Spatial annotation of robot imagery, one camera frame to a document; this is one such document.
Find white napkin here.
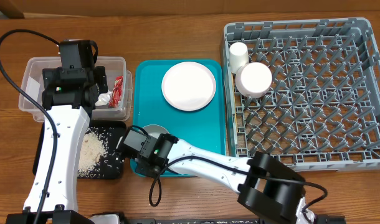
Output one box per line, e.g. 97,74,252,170
95,91,112,106

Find grey bowl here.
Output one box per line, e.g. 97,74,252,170
143,124,169,139

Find red snack wrapper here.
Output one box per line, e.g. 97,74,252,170
109,76,123,108

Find white rice leftovers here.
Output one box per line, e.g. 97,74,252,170
77,129,124,178

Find large pink plate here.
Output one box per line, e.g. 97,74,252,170
161,62,216,111

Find small pink plate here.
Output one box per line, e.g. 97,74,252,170
235,62,273,98

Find pale green paper cup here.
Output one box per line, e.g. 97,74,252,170
229,42,249,74

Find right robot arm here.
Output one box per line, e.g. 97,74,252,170
134,134,316,223

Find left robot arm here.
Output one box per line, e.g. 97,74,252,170
6,66,108,223

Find grey dishwasher rack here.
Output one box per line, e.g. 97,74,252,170
222,17,380,171

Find clear plastic storage bin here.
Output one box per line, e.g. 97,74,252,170
21,56,133,121

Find black plastic tray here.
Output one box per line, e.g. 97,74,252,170
32,119,128,180

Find teal serving tray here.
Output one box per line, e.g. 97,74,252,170
130,58,227,177

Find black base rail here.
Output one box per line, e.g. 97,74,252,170
93,213,346,224

